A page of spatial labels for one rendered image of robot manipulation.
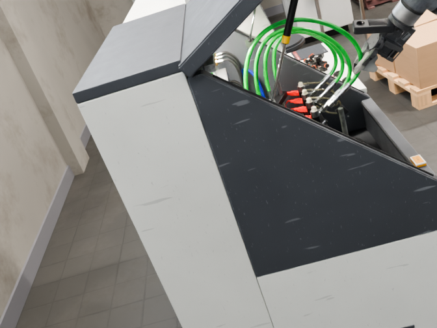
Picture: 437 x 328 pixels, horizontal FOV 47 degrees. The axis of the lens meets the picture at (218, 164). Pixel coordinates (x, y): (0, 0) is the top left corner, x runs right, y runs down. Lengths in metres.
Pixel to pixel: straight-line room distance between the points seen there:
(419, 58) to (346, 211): 2.52
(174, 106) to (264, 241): 0.49
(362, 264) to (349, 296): 0.13
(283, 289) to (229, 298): 0.17
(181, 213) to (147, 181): 0.14
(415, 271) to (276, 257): 0.44
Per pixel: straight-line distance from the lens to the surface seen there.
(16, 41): 4.39
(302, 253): 1.54
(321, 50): 2.62
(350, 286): 1.66
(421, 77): 3.95
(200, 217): 1.43
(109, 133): 1.32
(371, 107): 2.01
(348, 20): 6.02
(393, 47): 1.62
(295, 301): 1.66
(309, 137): 1.34
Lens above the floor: 1.82
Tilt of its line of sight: 28 degrees down
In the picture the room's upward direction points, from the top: 19 degrees counter-clockwise
